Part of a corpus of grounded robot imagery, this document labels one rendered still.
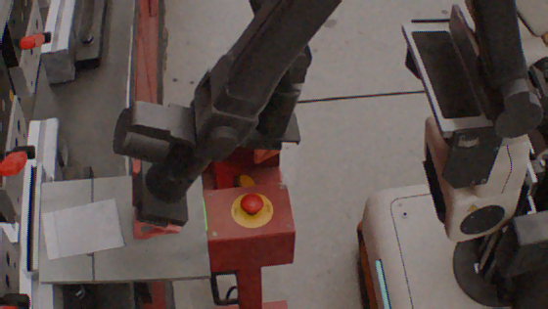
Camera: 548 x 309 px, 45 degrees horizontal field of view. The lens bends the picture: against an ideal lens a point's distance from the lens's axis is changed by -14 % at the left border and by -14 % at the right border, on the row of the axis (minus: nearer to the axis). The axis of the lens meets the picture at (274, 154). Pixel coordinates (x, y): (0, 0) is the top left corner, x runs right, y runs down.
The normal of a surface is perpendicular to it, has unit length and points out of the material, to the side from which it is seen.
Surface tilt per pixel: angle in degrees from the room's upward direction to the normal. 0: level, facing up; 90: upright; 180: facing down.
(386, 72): 0
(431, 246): 0
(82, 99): 0
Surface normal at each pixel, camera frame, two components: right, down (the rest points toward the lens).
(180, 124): 0.52, -0.55
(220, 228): 0.00, -0.61
